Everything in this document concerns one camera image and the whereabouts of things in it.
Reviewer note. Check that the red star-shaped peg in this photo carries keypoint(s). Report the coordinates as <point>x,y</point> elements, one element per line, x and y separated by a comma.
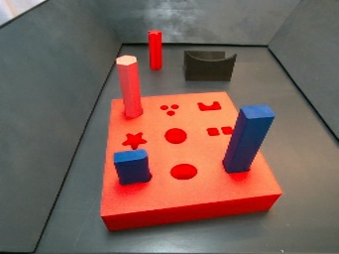
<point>154,49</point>

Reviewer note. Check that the red foam peg board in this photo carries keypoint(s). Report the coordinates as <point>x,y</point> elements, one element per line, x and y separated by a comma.
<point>182,130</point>

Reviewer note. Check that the short blue peg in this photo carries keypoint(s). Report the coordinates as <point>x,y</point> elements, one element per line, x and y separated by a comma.
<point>130,165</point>

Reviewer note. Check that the tall blue rectangular peg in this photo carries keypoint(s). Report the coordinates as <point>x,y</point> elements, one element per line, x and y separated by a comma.
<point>252,124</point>

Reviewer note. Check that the black curved foam block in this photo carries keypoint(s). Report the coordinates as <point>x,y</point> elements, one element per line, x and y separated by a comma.
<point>208,66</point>

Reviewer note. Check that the pink hexagonal peg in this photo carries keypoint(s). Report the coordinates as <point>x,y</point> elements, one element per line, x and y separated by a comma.
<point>129,85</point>

